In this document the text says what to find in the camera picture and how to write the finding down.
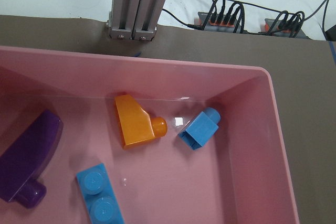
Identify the orange sloped block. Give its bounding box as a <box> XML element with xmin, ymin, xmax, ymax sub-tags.
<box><xmin>114</xmin><ymin>94</ymin><xmax>167</xmax><ymax>150</ymax></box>

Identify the small blue block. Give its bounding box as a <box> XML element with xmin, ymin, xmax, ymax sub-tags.
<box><xmin>178</xmin><ymin>107</ymin><xmax>221</xmax><ymax>150</ymax></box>

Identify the long blue studded block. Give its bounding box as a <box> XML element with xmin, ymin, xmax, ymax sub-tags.
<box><xmin>76</xmin><ymin>163</ymin><xmax>124</xmax><ymax>224</ymax></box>

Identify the purple long block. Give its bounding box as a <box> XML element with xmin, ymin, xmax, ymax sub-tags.
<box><xmin>1</xmin><ymin>110</ymin><xmax>64</xmax><ymax>209</ymax></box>

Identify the pink plastic box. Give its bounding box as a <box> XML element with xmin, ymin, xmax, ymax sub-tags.
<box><xmin>1</xmin><ymin>46</ymin><xmax>299</xmax><ymax>223</ymax></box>

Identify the black usb hub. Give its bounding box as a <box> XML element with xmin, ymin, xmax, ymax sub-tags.
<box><xmin>204</xmin><ymin>14</ymin><xmax>247</xmax><ymax>34</ymax></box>
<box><xmin>264</xmin><ymin>18</ymin><xmax>310</xmax><ymax>39</ymax></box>

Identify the aluminium frame post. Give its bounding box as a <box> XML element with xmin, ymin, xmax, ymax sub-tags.
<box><xmin>108</xmin><ymin>0</ymin><xmax>166</xmax><ymax>41</ymax></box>

